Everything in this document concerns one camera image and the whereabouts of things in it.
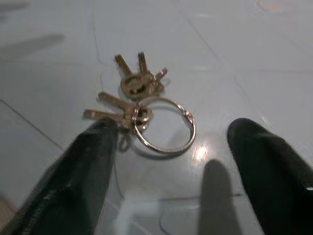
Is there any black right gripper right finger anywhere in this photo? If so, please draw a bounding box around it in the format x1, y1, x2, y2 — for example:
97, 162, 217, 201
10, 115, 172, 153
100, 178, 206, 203
227, 117, 313, 235

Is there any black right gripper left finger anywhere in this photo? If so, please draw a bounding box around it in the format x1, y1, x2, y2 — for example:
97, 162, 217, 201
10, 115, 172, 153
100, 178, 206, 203
0, 119, 118, 235

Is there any brass key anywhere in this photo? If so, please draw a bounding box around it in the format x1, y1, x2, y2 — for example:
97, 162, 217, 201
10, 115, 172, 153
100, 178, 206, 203
136, 52, 154, 94
114, 54, 137, 95
83, 109, 134, 129
150, 68, 169, 93
97, 92, 137, 118

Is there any large silver key ring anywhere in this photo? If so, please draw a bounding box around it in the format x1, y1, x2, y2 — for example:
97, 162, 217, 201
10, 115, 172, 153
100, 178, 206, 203
133, 96, 197, 155

